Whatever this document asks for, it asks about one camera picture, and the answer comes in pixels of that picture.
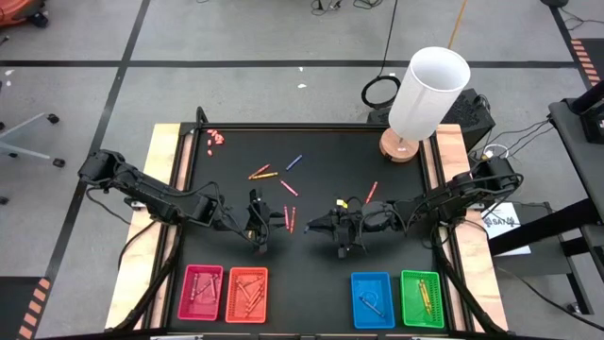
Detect black computer case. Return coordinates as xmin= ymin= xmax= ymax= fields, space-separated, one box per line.
xmin=366 ymin=88 xmax=497 ymax=153

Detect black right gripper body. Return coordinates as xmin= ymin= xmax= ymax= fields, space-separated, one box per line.
xmin=331 ymin=196 xmax=393 ymax=260

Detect blue plastic bin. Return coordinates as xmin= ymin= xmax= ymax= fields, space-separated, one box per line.
xmin=350 ymin=271 xmax=396 ymax=331

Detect grey office chair base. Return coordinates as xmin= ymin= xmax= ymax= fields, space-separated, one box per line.
xmin=0 ymin=79 xmax=67 ymax=207

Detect tangled black floor cables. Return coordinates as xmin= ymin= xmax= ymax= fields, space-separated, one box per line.
xmin=309 ymin=0 xmax=386 ymax=16

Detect white cable with yellow plug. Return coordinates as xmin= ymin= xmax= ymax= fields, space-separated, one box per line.
xmin=470 ymin=143 xmax=512 ymax=164

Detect orange plastic bin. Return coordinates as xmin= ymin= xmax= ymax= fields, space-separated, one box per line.
xmin=225 ymin=266 xmax=269 ymax=325

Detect white printed paper sheet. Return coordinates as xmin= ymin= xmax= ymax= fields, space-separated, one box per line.
xmin=480 ymin=201 xmax=532 ymax=258

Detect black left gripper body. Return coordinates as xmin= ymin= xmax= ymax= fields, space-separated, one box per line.
xmin=214 ymin=187 xmax=276 ymax=257

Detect white shade wooden table lamp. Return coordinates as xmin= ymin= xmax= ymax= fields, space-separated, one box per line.
xmin=378 ymin=45 xmax=472 ymax=164

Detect green plastic bin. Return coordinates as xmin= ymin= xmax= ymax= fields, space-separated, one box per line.
xmin=399 ymin=269 xmax=446 ymax=330

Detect pink plastic bin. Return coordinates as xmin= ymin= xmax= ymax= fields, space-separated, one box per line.
xmin=176 ymin=264 xmax=225 ymax=323

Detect yellow floor cable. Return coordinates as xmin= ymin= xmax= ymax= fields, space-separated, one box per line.
xmin=445 ymin=0 xmax=470 ymax=51

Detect black neighbouring workstation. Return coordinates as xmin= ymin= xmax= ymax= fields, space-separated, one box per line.
xmin=487 ymin=78 xmax=604 ymax=316

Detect orange wheeled base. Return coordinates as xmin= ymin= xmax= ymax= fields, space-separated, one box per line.
xmin=0 ymin=0 xmax=51 ymax=29

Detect black coiled cable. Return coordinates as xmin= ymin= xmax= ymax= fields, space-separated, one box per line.
xmin=360 ymin=0 xmax=403 ymax=111

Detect light wooden side board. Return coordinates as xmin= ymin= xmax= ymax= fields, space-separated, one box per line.
xmin=104 ymin=123 xmax=195 ymax=331
xmin=421 ymin=123 xmax=510 ymax=332

